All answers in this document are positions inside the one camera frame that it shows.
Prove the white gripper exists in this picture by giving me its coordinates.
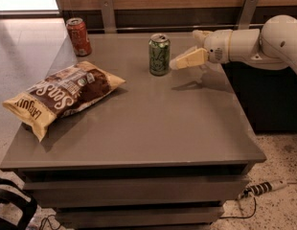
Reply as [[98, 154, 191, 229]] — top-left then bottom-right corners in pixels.
[[170, 30, 233, 70]]

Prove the black bag strap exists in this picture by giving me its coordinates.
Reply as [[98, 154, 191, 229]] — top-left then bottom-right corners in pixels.
[[0, 175, 38, 230]]

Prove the red soda can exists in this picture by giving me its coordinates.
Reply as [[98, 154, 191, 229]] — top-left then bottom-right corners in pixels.
[[66, 17, 92, 57]]

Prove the black power cable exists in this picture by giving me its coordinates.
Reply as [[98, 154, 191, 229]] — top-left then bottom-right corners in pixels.
[[219, 196, 258, 220]]

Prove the yellow brown chip bag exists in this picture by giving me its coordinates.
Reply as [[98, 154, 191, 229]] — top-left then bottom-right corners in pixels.
[[3, 61, 125, 141]]

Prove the lower grey drawer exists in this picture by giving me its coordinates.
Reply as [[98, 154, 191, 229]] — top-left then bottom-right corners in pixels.
[[56, 207, 224, 229]]

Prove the white power strip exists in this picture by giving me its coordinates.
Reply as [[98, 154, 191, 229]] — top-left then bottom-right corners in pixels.
[[239, 180, 287, 199]]

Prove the grey drawer cabinet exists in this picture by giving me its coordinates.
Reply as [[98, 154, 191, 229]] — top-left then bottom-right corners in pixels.
[[1, 34, 265, 230]]

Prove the right metal bracket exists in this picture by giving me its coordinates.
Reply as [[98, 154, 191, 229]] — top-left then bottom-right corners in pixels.
[[237, 0, 259, 30]]

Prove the left metal bracket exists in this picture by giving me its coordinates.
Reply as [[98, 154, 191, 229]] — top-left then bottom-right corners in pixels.
[[99, 0, 117, 34]]

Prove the grey drawer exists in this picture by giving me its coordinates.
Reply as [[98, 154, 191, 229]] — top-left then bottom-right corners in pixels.
[[56, 207, 224, 229], [25, 176, 248, 208]]

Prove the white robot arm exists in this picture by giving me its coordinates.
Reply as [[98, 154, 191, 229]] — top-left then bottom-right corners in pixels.
[[170, 15, 297, 75]]

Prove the upper grey drawer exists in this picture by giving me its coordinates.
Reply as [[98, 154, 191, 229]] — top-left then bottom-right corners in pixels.
[[25, 176, 248, 208]]

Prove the green soda can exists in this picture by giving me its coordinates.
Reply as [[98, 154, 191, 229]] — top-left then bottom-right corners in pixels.
[[148, 34, 171, 76]]

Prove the metal bracket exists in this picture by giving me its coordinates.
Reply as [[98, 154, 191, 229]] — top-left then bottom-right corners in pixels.
[[237, 0, 259, 30], [99, 0, 117, 34]]

